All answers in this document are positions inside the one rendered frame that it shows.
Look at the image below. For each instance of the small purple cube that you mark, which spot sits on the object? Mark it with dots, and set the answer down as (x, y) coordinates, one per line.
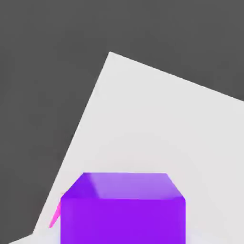
(123, 219)

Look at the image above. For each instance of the small pink cube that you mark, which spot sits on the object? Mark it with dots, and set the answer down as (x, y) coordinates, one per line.
(55, 216)

